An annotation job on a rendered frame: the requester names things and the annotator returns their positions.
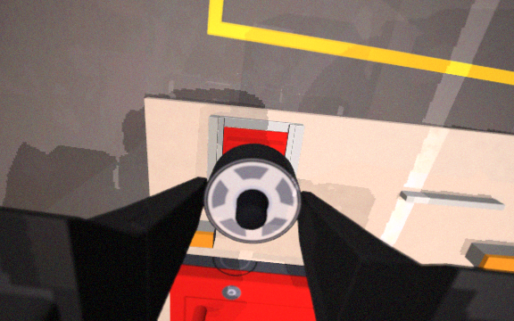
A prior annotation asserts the yellow rectangular outline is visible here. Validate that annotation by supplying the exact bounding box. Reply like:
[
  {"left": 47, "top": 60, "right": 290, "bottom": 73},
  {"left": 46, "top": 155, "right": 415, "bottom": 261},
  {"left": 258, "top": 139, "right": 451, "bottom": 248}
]
[{"left": 208, "top": 0, "right": 514, "bottom": 85}]

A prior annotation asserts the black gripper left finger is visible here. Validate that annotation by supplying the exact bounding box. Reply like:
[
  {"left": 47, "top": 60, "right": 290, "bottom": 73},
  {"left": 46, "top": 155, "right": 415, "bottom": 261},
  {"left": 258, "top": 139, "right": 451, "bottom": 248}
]
[{"left": 0, "top": 177, "right": 207, "bottom": 321}]

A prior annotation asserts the black and white wheel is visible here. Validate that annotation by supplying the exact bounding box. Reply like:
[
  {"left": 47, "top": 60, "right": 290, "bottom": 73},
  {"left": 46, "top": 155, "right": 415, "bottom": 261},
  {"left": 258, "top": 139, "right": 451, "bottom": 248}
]
[{"left": 203, "top": 144, "right": 303, "bottom": 244}]

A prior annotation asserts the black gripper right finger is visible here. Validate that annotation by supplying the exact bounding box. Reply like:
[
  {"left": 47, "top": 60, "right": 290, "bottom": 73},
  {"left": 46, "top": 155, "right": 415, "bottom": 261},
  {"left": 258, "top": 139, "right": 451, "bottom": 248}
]
[{"left": 297, "top": 191, "right": 514, "bottom": 321}]

